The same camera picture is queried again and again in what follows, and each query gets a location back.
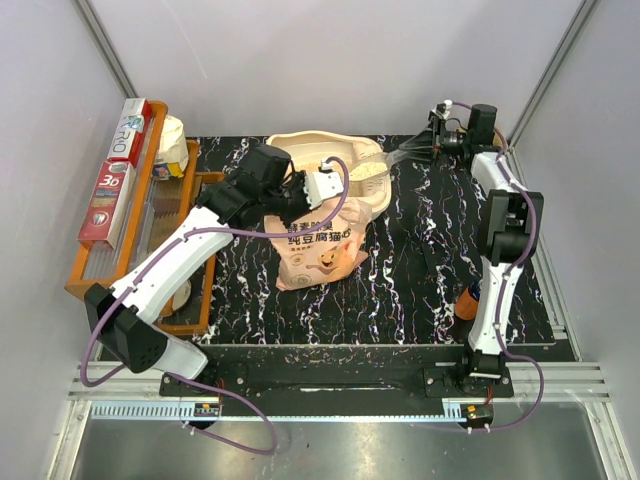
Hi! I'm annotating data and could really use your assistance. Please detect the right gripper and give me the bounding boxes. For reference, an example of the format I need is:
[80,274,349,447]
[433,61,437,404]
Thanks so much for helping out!
[397,117,469,167]

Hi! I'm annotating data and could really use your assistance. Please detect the cream plastic litter box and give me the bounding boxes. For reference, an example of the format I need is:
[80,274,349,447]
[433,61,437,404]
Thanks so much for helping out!
[266,130,392,220]

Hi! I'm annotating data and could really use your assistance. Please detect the clear plastic scoop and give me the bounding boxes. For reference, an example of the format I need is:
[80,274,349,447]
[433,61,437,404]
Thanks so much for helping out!
[348,145,415,182]

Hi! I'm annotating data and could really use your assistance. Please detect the pink cat litter bag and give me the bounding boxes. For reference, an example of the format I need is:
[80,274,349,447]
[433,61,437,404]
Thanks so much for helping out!
[264,198,372,291]

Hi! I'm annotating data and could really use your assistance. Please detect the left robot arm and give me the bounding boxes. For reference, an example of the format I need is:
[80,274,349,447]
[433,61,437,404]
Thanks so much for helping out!
[84,144,342,396]

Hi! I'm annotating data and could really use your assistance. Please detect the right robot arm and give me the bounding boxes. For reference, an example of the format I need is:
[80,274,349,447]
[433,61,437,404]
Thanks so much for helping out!
[413,100,544,396]

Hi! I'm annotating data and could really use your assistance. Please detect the brown cardboard box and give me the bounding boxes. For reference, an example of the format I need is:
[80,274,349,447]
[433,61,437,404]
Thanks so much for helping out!
[493,127,509,151]

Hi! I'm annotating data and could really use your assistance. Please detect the red white toothpaste box upper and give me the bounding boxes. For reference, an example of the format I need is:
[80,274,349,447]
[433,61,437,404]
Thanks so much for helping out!
[107,98,152,167]

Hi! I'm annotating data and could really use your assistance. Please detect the red 3D toothpaste box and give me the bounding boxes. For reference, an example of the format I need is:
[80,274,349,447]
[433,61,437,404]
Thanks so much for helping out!
[77,161,136,249]

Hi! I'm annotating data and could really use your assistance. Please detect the black marble pattern mat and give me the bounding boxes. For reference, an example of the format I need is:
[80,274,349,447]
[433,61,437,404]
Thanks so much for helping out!
[192,133,556,346]

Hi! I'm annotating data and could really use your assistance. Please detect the orange wooden tray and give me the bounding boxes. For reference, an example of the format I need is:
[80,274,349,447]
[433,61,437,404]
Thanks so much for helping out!
[65,101,224,337]

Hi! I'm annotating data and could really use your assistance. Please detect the orange bottle with white cap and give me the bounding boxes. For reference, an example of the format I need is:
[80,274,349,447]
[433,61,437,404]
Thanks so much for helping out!
[454,280,481,321]

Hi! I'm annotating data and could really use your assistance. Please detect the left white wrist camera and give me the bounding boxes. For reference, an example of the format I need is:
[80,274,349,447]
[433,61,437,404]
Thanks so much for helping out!
[303,163,349,211]

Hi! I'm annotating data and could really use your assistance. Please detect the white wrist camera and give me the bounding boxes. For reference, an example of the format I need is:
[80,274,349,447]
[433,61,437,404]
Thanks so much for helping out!
[428,99,453,129]
[303,163,349,211]

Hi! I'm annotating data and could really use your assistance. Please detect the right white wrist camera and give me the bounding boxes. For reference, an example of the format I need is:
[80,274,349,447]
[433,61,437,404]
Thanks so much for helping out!
[428,99,453,129]

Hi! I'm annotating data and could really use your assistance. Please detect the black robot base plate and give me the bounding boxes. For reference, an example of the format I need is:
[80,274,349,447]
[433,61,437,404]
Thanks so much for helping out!
[196,345,514,400]

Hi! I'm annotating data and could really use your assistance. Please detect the aluminium rail frame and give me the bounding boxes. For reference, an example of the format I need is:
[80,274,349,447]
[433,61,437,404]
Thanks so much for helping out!
[46,363,639,479]

